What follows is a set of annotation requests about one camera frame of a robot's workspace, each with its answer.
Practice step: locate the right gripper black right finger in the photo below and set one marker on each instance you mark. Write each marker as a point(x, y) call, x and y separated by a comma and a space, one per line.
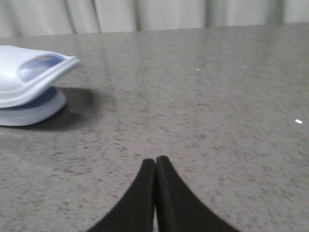
point(178, 209)

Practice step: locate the light blue slipper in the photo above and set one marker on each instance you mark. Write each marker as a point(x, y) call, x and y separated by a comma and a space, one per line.
point(27, 73)
point(35, 111)

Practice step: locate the grey-green pleated curtain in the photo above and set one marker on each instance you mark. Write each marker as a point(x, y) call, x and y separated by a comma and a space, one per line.
point(55, 17)

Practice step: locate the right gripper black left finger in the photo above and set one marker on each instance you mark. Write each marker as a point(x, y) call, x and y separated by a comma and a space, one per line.
point(134, 212)

